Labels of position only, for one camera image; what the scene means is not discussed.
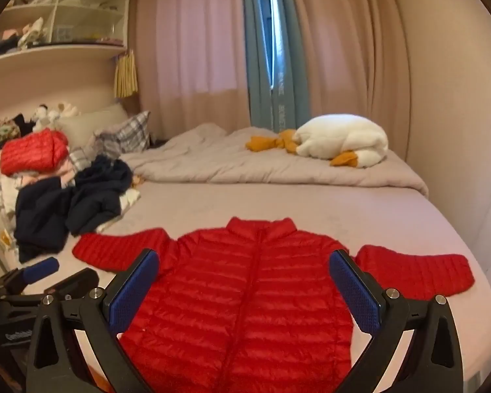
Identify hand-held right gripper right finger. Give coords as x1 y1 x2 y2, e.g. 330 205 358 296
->
328 249 464 393

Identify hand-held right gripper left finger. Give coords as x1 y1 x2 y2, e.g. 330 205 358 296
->
26 248 164 393

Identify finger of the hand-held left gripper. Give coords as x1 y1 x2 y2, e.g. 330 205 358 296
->
0 257 61 295
41 267 100 302

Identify red down jacket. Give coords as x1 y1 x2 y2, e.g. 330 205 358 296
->
0 128 70 175
72 217 475 393

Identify pile of light clothes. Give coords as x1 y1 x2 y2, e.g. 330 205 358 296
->
0 159 84 217

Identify clothes heap on shelf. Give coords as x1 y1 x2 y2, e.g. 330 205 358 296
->
0 16 50 60

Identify navy blue jacket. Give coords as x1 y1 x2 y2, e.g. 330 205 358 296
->
65 155 132 237
14 186 76 263

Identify white patterned cloth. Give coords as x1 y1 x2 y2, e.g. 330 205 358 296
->
117 188 142 215

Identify folded red down jacket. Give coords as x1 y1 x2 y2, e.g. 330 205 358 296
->
0 128 70 175

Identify camouflage patterned cloth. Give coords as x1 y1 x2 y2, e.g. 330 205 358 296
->
0 117 21 154

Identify beige pillow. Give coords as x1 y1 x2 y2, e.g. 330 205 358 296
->
55 104 127 148

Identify black and white plush toy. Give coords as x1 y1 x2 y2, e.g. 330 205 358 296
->
32 104 61 131

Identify plaid pillow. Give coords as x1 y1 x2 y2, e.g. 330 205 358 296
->
92 110 151 160

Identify white goose plush toy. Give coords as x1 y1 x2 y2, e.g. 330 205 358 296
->
245 115 389 169

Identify grey duvet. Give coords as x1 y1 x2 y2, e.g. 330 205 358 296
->
123 125 429 197

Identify yellow tasselled cloth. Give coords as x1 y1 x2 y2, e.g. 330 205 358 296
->
114 49 139 99

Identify pink curtain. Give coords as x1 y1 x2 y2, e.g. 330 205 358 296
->
135 0 254 137
286 0 414 164

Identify teal curtain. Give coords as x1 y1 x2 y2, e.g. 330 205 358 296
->
241 0 312 132

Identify white wall shelf unit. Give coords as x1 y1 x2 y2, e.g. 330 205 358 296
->
0 0 131 65

